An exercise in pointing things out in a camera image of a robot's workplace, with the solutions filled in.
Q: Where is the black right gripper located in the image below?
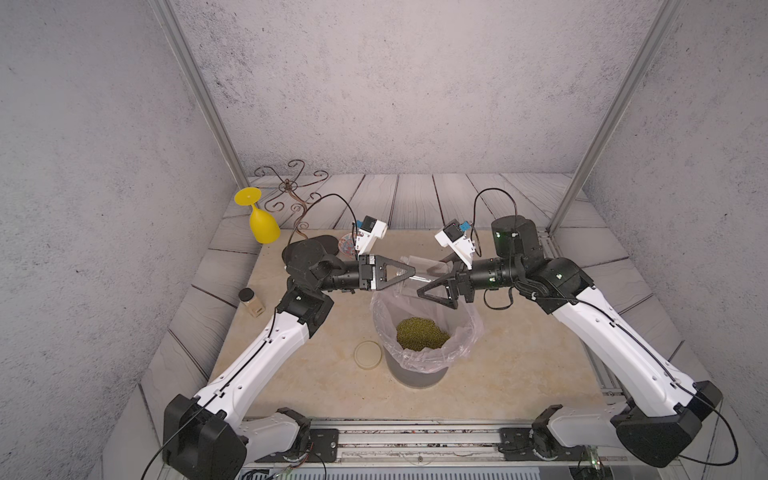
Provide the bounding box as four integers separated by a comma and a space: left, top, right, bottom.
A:
417, 253, 524, 311

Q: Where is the pile of green mung beans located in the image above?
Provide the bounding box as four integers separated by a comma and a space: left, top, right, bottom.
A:
396, 317, 450, 351

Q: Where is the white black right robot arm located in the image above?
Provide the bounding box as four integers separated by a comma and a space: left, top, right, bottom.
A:
417, 215, 723, 468

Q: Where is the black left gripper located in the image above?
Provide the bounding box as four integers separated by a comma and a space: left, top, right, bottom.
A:
312, 260, 410, 297

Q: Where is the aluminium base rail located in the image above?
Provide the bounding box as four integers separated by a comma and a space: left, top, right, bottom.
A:
161, 389, 685, 480

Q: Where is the grey bin with plastic liner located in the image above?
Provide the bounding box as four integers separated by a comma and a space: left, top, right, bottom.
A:
370, 290, 484, 389

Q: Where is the yellow plastic goblet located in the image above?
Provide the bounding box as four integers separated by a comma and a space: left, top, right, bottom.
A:
234, 187, 280, 244

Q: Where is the small black-capped spice bottle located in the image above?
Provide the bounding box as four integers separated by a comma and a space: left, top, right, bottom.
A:
238, 287, 265, 318

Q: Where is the colourful patterned small bowl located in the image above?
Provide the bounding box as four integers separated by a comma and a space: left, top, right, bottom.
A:
338, 233, 357, 259

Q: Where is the left aluminium frame post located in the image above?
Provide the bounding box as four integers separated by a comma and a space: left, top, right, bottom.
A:
149, 0, 249, 188

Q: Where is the dark metal scroll stand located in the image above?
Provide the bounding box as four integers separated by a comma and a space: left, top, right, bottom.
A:
254, 159, 330, 241

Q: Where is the aluminium frame post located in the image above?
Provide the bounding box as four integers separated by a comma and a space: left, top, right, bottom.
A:
149, 0, 249, 188
546, 0, 683, 235

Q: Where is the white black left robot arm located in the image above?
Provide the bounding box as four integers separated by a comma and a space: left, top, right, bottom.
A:
154, 235, 416, 479

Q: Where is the glass jar with beige lid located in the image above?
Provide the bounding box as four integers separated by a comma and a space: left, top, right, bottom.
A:
395, 256, 452, 298

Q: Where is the right aluminium frame post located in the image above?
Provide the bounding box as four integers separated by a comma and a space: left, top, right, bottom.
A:
546, 0, 683, 235

